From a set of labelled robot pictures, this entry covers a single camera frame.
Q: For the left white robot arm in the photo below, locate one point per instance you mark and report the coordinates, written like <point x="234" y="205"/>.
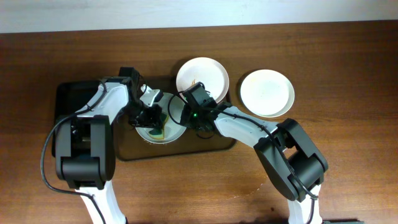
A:
<point x="84" y="143"/>

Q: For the black rectangular tray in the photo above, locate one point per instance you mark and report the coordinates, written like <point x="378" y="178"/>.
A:
<point x="72" y="96"/>

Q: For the brown translucent tray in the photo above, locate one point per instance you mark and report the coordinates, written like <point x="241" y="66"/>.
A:
<point x="130" y="146"/>

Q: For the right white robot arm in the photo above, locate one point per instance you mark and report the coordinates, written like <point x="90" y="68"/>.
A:
<point x="291" y="160"/>

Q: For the white plate top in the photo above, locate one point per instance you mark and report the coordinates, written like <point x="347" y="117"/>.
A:
<point x="206" y="70"/>

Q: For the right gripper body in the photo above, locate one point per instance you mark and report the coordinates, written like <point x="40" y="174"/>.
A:
<point x="189" y="118"/>

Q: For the white plate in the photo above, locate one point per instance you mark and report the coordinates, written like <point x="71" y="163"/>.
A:
<point x="206" y="70"/>
<point x="267" y="93"/>

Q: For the green yellow sponge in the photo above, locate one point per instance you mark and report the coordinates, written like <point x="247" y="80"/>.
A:
<point x="159" y="133"/>

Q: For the pale blue plate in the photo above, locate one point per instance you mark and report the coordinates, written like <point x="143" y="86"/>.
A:
<point x="172" y="131"/>

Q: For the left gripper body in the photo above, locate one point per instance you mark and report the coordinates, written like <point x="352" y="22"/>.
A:
<point x="149" y="117"/>

